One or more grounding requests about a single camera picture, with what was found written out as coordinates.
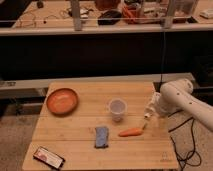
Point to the clear plastic cup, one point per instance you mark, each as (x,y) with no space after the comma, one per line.
(117,108)

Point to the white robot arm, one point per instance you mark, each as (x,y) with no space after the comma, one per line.
(178,95)

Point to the orange ceramic bowl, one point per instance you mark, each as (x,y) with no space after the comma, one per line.
(62,101)

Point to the blue sponge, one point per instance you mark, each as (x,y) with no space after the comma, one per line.
(101,139)

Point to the orange carrot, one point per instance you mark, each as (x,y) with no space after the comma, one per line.
(136,131)

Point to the black bag on bench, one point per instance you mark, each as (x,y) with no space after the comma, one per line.
(109,17)

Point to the orange tool on bench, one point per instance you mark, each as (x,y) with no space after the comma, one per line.
(129,15)

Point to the black smartphone with picture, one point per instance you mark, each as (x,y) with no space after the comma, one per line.
(49,158)

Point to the wooden workbench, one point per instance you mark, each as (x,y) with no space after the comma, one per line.
(60,17)

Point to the grey metal post right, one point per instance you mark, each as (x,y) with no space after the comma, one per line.
(168,20)

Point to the grey metal post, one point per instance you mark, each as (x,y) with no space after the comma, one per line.
(168,20)
(75,8)

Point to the grey metal post left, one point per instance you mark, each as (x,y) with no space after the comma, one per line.
(75,8)

